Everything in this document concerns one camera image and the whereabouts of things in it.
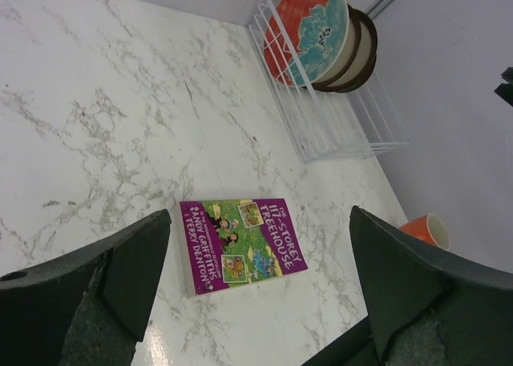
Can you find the red blue floral plate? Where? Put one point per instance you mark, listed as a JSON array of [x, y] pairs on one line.
[[305, 39]]

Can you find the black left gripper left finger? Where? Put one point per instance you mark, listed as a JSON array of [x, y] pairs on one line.
[[88, 307]]

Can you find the orange mug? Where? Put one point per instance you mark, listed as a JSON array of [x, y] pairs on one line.
[[430, 229]]

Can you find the cream plate brown rim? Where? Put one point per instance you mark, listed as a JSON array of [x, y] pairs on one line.
[[347, 55]]

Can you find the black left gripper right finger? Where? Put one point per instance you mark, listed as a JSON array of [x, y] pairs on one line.
[[426, 305]]

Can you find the white wire dish rack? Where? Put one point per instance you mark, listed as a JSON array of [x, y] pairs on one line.
[[322, 125]]

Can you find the purple treehouse book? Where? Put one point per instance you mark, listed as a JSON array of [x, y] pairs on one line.
[[233, 242]]

